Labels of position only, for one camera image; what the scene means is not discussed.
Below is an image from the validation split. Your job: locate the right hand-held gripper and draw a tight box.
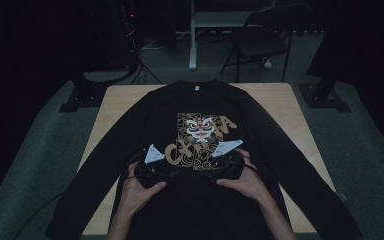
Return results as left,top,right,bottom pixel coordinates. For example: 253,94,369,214
209,139,248,184

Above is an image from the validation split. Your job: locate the dark equipment rack with red light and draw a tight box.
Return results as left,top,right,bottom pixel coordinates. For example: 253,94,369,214
119,1,143,68

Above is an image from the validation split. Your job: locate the black floor cable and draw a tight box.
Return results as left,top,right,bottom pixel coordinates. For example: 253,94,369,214
11,191,68,240

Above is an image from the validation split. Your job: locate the person's left hand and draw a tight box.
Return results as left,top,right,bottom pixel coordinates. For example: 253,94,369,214
118,162,168,215

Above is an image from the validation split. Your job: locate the person's right hand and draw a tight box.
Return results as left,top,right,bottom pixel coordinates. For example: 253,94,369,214
215,148,271,204

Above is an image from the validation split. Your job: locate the black printed long-sleeve sweatshirt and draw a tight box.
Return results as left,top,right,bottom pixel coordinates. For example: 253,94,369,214
45,78,364,240

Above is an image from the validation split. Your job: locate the black metal stand base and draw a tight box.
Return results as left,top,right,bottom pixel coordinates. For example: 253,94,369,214
58,71,138,113
298,78,352,113

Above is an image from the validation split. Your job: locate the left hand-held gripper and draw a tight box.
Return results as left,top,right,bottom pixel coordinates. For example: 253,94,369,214
133,143,181,189

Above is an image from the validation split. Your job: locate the black tripod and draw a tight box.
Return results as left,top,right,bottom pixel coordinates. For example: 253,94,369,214
129,59,164,85

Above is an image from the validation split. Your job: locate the white desk frame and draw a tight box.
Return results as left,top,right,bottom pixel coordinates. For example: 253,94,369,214
188,0,276,71

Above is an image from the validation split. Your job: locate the black folding chair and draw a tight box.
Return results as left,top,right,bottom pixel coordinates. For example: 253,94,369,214
219,3,309,84

